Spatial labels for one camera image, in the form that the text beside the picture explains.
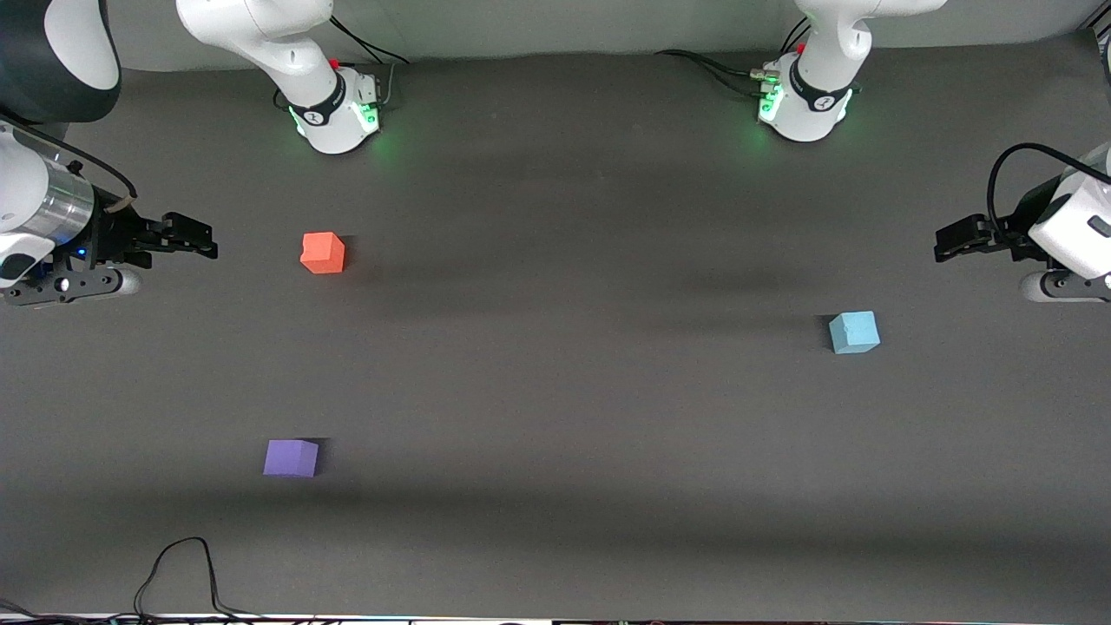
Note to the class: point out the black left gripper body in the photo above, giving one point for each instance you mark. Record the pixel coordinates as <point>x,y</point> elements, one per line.
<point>1017,227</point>

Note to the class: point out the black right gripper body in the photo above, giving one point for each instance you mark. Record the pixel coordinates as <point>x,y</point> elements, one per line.
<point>111,236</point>

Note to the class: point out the light blue foam block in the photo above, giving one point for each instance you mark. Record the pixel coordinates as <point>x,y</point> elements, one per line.
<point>855,333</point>

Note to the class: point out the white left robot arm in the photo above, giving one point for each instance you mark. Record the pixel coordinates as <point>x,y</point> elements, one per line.
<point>816,113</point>

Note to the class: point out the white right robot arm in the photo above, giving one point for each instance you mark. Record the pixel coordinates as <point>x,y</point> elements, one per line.
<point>260,35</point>

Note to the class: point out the orange foam block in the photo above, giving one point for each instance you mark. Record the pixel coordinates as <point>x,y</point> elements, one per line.
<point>323,253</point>

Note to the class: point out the purple foam block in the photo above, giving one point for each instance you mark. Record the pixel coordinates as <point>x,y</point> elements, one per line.
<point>291,458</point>

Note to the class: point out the dark grey table mat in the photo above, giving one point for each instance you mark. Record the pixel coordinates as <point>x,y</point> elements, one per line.
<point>555,365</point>

